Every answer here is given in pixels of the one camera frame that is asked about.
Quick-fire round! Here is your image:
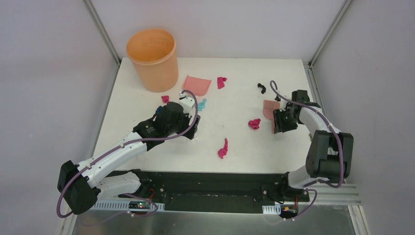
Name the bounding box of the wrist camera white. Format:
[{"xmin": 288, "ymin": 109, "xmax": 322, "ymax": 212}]
[
  {"xmin": 179, "ymin": 92, "xmax": 195, "ymax": 113},
  {"xmin": 279, "ymin": 99, "xmax": 291, "ymax": 112}
]

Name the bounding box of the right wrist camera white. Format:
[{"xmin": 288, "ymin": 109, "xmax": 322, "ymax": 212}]
[{"xmin": 279, "ymin": 99, "xmax": 291, "ymax": 112}]

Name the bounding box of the magenta paper scrap bottom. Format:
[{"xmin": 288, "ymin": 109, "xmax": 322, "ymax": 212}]
[{"xmin": 217, "ymin": 138, "xmax": 229, "ymax": 159}]

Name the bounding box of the left white slotted cable duct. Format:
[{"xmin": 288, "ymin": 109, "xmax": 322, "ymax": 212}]
[{"xmin": 91, "ymin": 200, "xmax": 156, "ymax": 212}]

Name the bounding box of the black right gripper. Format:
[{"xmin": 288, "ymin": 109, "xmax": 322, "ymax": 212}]
[{"xmin": 273, "ymin": 107, "xmax": 300, "ymax": 133}]

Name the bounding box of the right white slotted cable duct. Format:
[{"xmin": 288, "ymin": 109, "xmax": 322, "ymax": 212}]
[{"xmin": 262, "ymin": 205, "xmax": 281, "ymax": 215}]

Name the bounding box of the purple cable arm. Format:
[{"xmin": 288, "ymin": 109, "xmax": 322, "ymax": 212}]
[
  {"xmin": 270, "ymin": 80, "xmax": 345, "ymax": 189},
  {"xmin": 56, "ymin": 90, "xmax": 199, "ymax": 219}
]

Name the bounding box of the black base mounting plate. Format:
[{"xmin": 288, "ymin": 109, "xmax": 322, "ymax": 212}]
[{"xmin": 118, "ymin": 171, "xmax": 310, "ymax": 214}]

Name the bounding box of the pink hand brush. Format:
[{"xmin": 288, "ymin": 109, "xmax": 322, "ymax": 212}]
[{"xmin": 262, "ymin": 100, "xmax": 280, "ymax": 134}]

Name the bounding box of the orange plastic bin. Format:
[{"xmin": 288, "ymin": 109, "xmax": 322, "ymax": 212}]
[{"xmin": 126, "ymin": 28, "xmax": 179, "ymax": 93}]

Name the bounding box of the small magenta paper scrap left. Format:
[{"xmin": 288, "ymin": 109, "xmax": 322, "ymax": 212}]
[{"xmin": 161, "ymin": 95, "xmax": 170, "ymax": 104}]

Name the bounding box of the white slotted cable duct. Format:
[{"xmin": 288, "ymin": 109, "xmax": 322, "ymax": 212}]
[
  {"xmin": 91, "ymin": 200, "xmax": 156, "ymax": 212},
  {"xmin": 262, "ymin": 205, "xmax": 281, "ymax": 215}
]

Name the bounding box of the pink plastic dustpan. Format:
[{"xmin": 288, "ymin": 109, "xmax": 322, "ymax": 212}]
[{"xmin": 183, "ymin": 75, "xmax": 211, "ymax": 96}]

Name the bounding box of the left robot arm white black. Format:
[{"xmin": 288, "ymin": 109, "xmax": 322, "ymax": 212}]
[{"xmin": 56, "ymin": 97, "xmax": 200, "ymax": 218}]

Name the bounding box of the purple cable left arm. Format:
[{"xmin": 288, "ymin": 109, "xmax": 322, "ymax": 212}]
[{"xmin": 56, "ymin": 90, "xmax": 199, "ymax": 219}]

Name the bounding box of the magenta paper scrap top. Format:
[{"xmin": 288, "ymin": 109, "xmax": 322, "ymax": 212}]
[{"xmin": 217, "ymin": 77, "xmax": 227, "ymax": 89}]

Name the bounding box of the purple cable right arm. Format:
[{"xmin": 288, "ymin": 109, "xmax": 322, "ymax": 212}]
[{"xmin": 270, "ymin": 80, "xmax": 345, "ymax": 189}]

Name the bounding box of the black paper scrap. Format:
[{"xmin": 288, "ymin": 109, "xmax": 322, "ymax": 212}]
[{"xmin": 257, "ymin": 83, "xmax": 266, "ymax": 94}]

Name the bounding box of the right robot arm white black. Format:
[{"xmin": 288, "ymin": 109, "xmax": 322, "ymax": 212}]
[{"xmin": 273, "ymin": 90, "xmax": 354, "ymax": 201}]

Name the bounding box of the light blue paper scrap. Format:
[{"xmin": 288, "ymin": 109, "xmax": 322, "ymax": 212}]
[{"xmin": 198, "ymin": 98, "xmax": 207, "ymax": 112}]

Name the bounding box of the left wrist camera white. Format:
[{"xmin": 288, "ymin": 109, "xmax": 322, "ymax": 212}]
[{"xmin": 179, "ymin": 92, "xmax": 195, "ymax": 113}]

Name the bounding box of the magenta paper scrap centre right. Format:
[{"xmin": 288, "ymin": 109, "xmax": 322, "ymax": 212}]
[{"xmin": 248, "ymin": 118, "xmax": 261, "ymax": 130}]

